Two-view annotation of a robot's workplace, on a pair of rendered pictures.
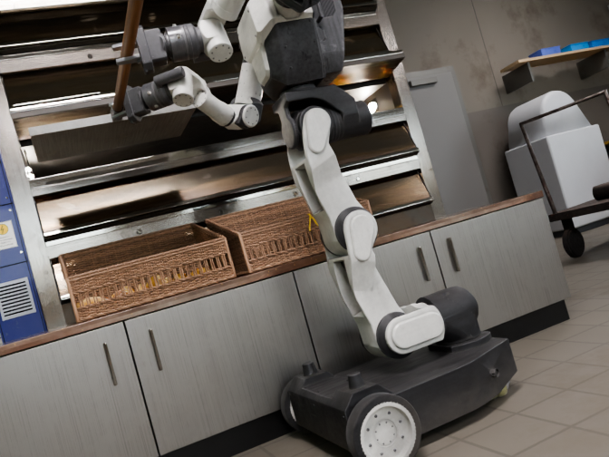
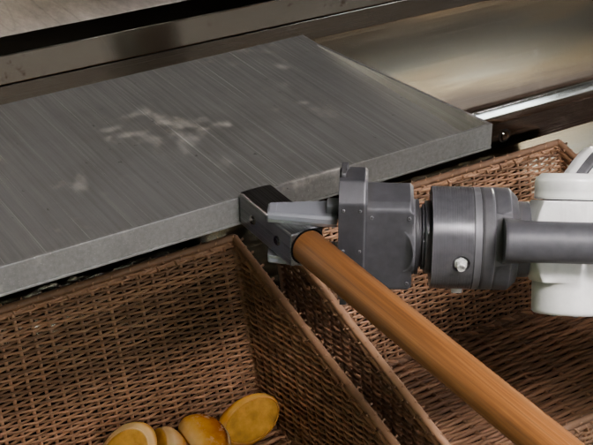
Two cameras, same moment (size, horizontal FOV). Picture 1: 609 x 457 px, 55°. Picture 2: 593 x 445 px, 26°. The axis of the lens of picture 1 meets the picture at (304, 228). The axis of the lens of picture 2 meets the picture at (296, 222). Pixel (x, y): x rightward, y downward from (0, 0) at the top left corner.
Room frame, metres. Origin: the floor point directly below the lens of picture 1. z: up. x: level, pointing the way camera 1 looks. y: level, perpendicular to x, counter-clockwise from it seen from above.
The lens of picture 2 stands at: (0.92, 0.64, 1.77)
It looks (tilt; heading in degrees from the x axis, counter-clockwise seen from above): 30 degrees down; 351
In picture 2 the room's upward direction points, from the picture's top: straight up
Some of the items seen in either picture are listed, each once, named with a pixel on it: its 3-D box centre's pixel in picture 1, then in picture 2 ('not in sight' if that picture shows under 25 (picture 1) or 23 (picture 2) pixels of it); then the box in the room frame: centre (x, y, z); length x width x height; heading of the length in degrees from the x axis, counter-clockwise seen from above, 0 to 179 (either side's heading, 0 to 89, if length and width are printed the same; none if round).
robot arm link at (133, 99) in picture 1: (143, 99); (408, 237); (1.85, 0.39, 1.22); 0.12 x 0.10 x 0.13; 77
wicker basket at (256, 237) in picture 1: (287, 227); (514, 323); (2.41, 0.07, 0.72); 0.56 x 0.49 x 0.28; 112
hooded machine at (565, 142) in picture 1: (558, 163); not in sight; (6.36, -2.88, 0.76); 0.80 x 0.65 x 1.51; 112
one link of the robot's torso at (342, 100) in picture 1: (323, 116); not in sight; (1.85, -0.16, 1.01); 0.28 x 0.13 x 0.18; 112
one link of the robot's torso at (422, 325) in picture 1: (401, 329); not in sight; (1.87, -0.21, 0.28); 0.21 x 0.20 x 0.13; 112
